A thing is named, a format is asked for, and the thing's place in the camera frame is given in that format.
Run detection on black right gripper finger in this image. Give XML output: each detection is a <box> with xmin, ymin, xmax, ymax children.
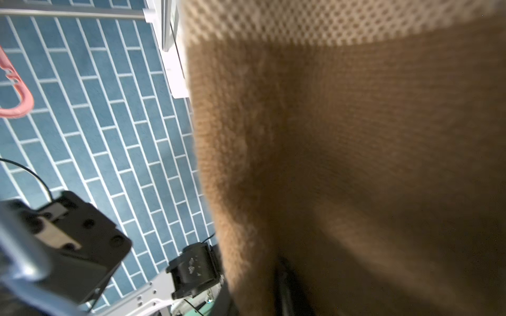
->
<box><xmin>275</xmin><ymin>258</ymin><xmax>315</xmax><ymax>316</ymax></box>

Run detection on steel clothes rack white joints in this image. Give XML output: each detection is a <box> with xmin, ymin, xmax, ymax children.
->
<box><xmin>1</xmin><ymin>1</ymin><xmax>189</xmax><ymax>99</ymax></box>

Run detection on pink plastic hanger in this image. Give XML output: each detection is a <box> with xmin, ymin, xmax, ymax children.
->
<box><xmin>1</xmin><ymin>47</ymin><xmax>35</xmax><ymax>119</ymax></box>

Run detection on beige brown plaid scarf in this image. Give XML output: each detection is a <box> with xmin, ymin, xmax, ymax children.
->
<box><xmin>182</xmin><ymin>1</ymin><xmax>505</xmax><ymax>315</ymax></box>

